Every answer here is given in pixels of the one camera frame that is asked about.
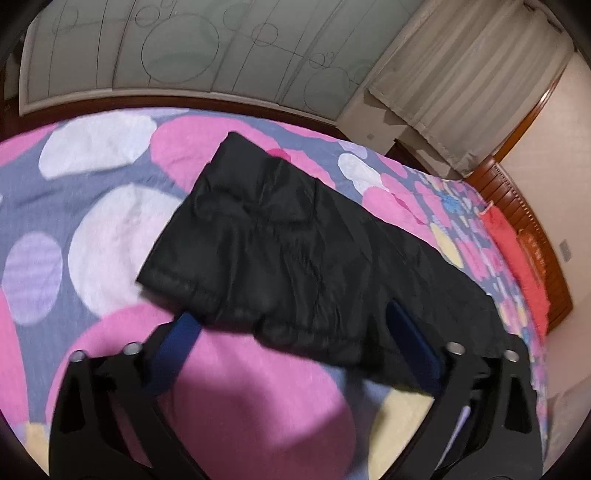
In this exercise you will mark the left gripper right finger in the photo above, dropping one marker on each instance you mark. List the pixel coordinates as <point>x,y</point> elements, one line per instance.
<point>483,423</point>

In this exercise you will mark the orange embroidered cushion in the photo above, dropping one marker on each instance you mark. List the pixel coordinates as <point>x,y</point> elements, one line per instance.
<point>534,254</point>

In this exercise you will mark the wooden wall trim post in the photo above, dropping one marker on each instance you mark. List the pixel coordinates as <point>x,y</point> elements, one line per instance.
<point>517,134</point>

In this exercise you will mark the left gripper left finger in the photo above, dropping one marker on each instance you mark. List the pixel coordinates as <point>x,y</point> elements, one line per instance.
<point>107,423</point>

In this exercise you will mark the wooden nightstand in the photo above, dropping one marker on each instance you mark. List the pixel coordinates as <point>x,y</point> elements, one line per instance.
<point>424,159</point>

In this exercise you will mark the black puffer jacket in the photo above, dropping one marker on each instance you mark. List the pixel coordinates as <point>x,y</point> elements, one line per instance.
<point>260,247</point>

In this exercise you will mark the colourful polka dot bedspread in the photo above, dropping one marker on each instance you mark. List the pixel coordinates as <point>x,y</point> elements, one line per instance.
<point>82,203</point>

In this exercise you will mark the red pillow blanket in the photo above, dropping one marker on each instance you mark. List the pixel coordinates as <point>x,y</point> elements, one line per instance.
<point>505,238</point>

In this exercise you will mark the wooden headboard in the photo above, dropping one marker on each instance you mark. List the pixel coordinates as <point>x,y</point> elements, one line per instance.
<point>494,184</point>

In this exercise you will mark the wall power outlet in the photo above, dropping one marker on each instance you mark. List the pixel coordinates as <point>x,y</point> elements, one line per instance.
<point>565,251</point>

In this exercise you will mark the frosted glass wardrobe door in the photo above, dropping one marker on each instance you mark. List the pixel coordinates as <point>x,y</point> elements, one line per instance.
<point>308,56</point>

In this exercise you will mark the left beige curtain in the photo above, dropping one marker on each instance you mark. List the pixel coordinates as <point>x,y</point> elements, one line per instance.
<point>470,73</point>

